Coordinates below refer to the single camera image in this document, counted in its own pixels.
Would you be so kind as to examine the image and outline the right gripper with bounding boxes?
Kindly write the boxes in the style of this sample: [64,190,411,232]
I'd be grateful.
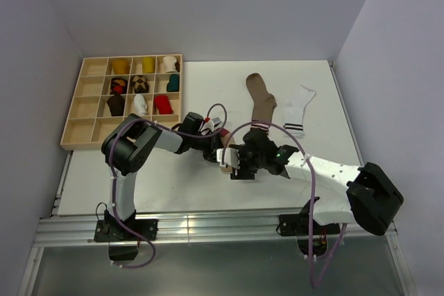
[230,143,266,180]

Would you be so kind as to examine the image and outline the brown sock striped cuff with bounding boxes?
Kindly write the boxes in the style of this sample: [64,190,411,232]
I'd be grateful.
[246,73,277,133]

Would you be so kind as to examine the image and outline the beige maroon sock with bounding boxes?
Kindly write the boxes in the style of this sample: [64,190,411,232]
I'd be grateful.
[219,128,235,174]

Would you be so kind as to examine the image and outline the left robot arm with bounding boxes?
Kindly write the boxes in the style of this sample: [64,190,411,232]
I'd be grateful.
[94,112,223,242]

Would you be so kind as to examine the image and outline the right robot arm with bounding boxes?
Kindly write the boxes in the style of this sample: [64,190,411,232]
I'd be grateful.
[217,129,404,236]

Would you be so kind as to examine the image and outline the white sock black stripes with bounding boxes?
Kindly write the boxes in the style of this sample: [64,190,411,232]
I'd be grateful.
[283,85,316,139]

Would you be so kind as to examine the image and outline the teal rolled sock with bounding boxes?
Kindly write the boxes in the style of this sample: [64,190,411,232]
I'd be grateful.
[166,73,180,92]

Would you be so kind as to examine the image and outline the white rolled sock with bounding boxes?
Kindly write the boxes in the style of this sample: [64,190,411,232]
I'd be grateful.
[133,94,147,116]

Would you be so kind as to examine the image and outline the brown tan checkered rolled sock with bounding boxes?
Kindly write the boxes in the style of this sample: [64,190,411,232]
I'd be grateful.
[132,76,149,94]

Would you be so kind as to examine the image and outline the cream rolled sock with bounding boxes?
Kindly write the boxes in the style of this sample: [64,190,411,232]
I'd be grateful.
[163,55,180,73]

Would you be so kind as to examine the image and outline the dark brown rolled sock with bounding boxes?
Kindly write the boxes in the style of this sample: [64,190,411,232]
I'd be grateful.
[106,94,125,116]

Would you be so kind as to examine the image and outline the brown red argyle rolled sock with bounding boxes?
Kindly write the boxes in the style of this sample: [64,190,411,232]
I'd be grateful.
[110,78,128,95]

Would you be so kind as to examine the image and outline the wooden compartment tray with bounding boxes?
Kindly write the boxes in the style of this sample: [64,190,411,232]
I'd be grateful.
[60,54,183,150]

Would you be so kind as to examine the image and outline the mustard yellow rolled sock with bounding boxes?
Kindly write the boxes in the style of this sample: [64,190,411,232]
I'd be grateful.
[110,58,130,75]

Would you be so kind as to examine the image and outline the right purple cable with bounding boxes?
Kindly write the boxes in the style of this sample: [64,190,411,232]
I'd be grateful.
[221,121,348,288]

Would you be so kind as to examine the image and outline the purple cable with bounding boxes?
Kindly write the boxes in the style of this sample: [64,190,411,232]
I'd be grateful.
[221,121,348,288]
[96,103,229,270]

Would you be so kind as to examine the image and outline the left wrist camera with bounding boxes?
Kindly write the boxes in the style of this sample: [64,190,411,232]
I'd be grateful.
[200,117,222,135]

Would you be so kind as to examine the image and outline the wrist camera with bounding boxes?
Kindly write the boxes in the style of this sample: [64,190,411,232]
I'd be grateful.
[200,117,222,135]
[216,148,239,169]

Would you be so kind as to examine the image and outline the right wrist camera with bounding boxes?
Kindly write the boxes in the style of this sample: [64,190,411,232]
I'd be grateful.
[216,148,239,169]

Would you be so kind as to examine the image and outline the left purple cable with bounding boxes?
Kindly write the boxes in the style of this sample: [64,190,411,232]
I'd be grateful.
[96,103,229,270]

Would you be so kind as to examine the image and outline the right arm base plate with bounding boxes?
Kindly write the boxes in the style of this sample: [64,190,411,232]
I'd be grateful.
[276,214,341,236]

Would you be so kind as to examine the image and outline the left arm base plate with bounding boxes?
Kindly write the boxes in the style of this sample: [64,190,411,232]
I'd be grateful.
[94,219,158,243]

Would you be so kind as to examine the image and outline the aluminium rail frame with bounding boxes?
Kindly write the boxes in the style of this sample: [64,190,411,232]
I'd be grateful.
[19,60,417,295]

